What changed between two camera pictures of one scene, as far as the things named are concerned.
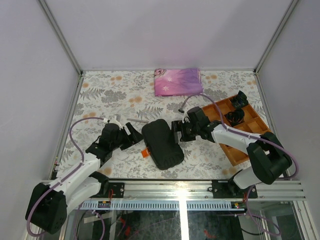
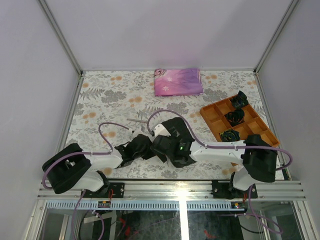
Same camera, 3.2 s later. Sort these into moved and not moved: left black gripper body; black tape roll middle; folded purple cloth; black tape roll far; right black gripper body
Moved: left black gripper body; right black gripper body
Not moved: black tape roll far; folded purple cloth; black tape roll middle
